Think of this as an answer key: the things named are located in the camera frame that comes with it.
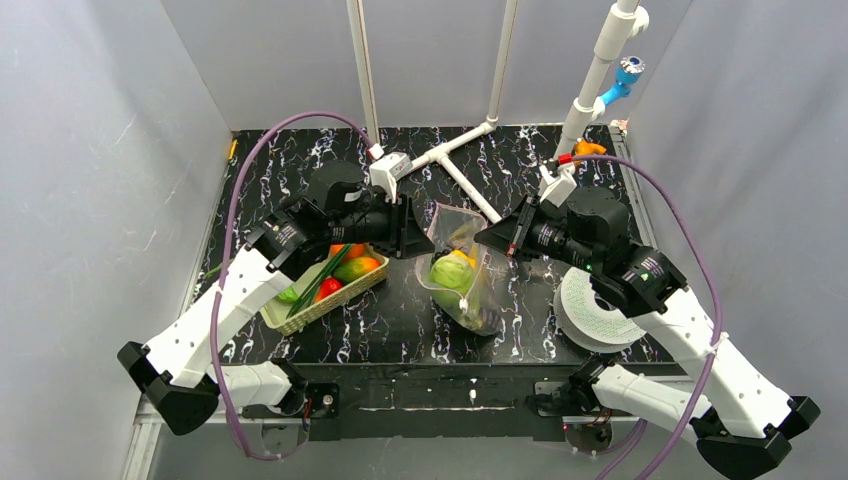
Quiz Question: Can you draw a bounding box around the yellow lemon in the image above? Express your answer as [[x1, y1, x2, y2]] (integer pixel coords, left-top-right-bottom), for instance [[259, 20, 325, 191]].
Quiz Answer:
[[451, 249, 476, 268]]

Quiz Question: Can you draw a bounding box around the clear zip top bag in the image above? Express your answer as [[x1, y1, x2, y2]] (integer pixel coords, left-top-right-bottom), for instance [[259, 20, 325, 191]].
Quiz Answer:
[[415, 203, 504, 336]]

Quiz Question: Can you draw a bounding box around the green bitter gourd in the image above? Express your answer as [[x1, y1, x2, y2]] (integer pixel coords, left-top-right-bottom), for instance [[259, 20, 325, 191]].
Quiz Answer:
[[276, 286, 300, 305]]

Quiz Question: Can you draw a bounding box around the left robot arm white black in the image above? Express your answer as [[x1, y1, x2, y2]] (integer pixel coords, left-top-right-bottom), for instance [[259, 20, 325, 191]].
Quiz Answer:
[[117, 153, 435, 435]]

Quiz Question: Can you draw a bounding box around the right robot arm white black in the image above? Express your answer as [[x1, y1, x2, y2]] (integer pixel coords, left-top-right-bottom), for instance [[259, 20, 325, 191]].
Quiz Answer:
[[475, 187, 820, 479]]

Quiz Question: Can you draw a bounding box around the orange fruit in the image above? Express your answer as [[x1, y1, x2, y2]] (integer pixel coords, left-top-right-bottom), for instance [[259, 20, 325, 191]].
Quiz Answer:
[[329, 243, 365, 262]]

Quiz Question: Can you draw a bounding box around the orange green mango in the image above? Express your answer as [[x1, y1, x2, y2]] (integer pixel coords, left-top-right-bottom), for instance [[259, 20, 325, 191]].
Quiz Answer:
[[332, 256, 381, 285]]

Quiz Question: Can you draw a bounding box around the red tomato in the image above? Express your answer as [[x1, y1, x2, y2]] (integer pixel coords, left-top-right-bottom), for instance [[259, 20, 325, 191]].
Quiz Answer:
[[314, 276, 344, 303]]

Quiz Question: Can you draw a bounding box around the orange clamp fitting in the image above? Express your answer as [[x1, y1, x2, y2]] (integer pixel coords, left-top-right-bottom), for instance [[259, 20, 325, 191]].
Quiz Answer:
[[572, 139, 607, 157]]

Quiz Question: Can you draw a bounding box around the green onion with white root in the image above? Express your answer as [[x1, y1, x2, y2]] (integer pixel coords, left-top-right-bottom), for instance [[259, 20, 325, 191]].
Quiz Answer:
[[285, 244, 353, 318]]

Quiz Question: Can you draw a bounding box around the cream woven basket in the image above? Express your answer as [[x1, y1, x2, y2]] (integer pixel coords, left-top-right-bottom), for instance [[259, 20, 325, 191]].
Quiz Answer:
[[260, 245, 390, 336]]

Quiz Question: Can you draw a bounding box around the blue clamp fitting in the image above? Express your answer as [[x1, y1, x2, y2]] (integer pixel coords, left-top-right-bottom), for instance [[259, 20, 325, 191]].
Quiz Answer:
[[600, 55, 646, 106]]

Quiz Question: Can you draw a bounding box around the white jointed pipe stand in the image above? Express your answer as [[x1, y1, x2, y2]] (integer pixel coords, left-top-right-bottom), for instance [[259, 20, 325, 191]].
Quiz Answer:
[[554, 0, 650, 158]]

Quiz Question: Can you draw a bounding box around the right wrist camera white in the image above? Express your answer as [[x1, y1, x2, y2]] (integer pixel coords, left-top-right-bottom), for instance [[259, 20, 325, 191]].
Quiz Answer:
[[538, 153, 577, 207]]

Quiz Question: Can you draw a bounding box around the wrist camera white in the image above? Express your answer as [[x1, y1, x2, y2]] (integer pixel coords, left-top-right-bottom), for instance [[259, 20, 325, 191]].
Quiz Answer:
[[538, 153, 577, 207], [369, 152, 412, 204]]

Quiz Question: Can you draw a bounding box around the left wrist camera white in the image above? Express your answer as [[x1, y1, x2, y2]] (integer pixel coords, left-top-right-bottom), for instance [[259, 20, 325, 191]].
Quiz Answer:
[[369, 152, 412, 204]]

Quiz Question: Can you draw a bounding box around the white pvc pipe frame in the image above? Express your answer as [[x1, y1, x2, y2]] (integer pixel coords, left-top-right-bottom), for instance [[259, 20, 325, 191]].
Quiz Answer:
[[346, 1, 519, 222]]

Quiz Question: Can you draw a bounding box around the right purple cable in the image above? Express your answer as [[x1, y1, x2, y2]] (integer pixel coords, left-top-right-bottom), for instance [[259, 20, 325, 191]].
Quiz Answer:
[[569, 153, 725, 480]]

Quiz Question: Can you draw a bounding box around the purple cable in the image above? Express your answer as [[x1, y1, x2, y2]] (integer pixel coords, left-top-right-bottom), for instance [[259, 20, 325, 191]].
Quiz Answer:
[[209, 111, 376, 462], [569, 153, 725, 480]]

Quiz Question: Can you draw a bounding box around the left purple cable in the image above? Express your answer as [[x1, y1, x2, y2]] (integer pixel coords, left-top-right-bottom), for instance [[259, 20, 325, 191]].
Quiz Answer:
[[209, 111, 376, 462]]

